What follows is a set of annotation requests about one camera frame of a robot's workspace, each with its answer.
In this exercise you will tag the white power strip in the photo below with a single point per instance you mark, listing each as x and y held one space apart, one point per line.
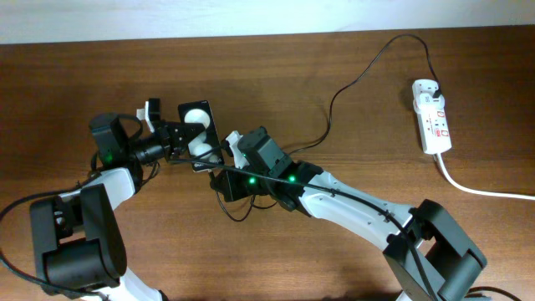
434 132

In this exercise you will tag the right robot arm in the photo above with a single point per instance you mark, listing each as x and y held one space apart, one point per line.
429 253

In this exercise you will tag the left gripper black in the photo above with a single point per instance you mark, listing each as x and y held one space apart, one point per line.
166 134

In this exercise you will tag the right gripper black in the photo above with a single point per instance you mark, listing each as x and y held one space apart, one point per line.
232 190

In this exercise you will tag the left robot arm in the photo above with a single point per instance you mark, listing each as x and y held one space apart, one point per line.
79 251

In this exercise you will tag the white usb charger plug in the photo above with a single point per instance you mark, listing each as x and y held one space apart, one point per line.
427 96

